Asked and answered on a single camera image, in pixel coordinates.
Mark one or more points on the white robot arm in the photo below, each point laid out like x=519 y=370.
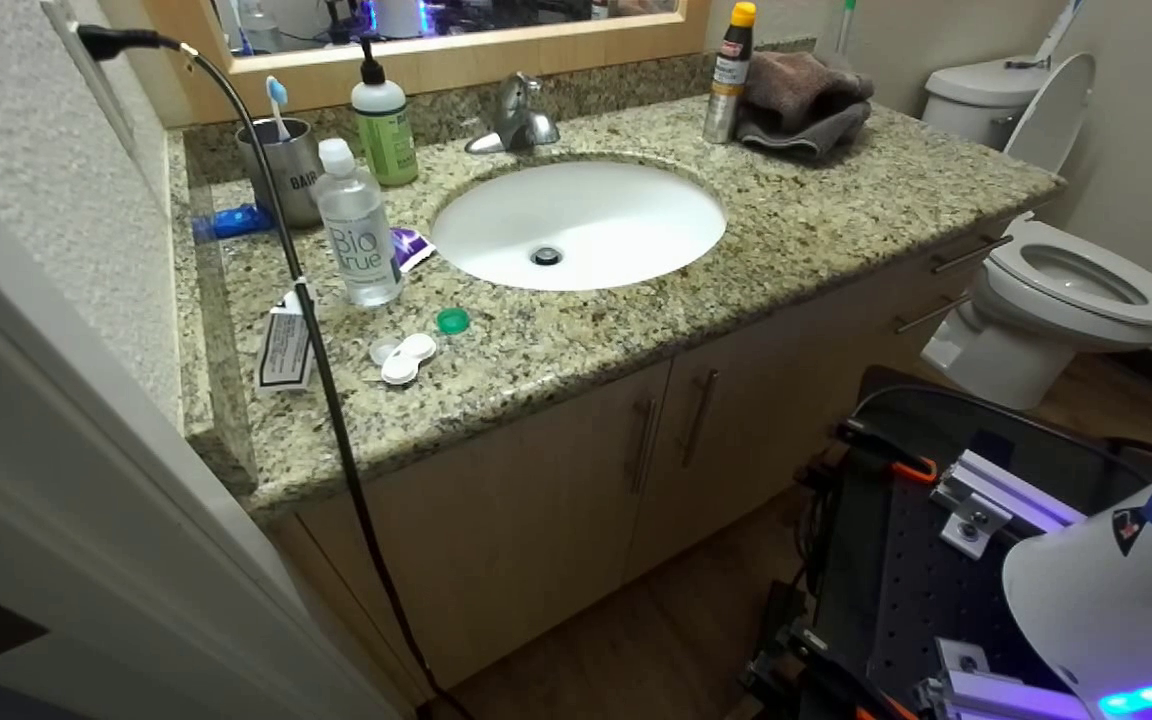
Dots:
x=1076 y=589

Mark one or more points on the white oval sink basin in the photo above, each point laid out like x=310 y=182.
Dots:
x=578 y=224

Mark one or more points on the green round cap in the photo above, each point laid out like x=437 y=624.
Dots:
x=452 y=321

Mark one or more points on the white contact lens case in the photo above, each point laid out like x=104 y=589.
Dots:
x=406 y=357

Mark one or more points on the purple packet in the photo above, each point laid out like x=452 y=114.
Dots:
x=410 y=249

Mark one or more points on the wooden vanity cabinet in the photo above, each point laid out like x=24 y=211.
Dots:
x=496 y=543

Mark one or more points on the chrome faucet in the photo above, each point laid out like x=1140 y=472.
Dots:
x=522 y=124

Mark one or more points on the clear water bottle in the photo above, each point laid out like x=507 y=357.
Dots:
x=356 y=224

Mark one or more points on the green soap dispenser bottle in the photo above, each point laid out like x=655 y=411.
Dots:
x=382 y=124

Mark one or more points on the yellow cap spray can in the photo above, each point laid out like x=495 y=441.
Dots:
x=730 y=71

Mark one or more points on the brown folded towel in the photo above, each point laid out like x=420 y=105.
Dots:
x=801 y=111

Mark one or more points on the metal toothbrush cup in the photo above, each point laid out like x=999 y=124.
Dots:
x=283 y=171

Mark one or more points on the blue small object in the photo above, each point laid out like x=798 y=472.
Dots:
x=235 y=223

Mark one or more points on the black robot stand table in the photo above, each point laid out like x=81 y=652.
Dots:
x=898 y=608

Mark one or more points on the blue white toothbrush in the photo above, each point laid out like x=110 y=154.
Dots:
x=279 y=102

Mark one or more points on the wood framed mirror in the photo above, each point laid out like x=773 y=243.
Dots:
x=321 y=79

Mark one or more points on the white toilet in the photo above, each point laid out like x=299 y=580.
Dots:
x=1037 y=296

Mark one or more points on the white wall outlet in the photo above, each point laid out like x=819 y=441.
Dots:
x=93 y=79

